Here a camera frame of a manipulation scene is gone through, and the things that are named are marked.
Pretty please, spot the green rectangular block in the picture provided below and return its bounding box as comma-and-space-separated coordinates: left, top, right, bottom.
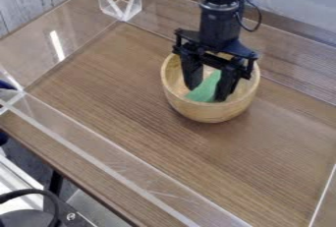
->
185, 70, 220, 102

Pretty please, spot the clear acrylic corner bracket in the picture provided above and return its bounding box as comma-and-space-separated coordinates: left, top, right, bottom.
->
99, 0, 141, 22

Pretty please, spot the grey metal base plate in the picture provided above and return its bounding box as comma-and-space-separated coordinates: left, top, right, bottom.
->
57, 200, 97, 227

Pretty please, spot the blue object at left edge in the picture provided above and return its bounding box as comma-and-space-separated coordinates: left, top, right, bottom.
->
0, 80, 16, 90

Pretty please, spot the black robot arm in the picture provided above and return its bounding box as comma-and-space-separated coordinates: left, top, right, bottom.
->
173, 0, 260, 101

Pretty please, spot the light wooden bowl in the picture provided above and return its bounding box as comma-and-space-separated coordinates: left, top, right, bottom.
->
160, 53, 261, 123

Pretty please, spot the black cable loop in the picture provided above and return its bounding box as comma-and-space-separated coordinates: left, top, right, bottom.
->
0, 188, 61, 227

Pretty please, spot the clear acrylic front wall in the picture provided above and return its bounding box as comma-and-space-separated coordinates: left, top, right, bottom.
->
0, 67, 253, 227

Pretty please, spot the black table leg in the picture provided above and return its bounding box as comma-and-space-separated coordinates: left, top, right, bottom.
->
48, 171, 63, 196

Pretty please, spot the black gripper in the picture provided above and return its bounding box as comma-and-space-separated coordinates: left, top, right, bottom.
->
173, 28, 259, 102

